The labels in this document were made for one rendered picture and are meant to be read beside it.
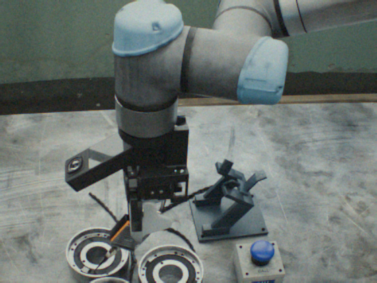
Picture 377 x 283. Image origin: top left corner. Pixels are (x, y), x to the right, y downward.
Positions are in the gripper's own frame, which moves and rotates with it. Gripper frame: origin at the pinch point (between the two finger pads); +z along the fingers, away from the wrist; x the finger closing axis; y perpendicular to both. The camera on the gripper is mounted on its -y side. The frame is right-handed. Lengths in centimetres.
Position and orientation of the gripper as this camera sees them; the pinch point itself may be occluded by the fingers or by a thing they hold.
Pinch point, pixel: (132, 228)
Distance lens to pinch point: 82.2
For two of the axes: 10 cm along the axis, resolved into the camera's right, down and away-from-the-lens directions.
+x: -1.7, -6.6, 7.3
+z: -0.5, 7.5, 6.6
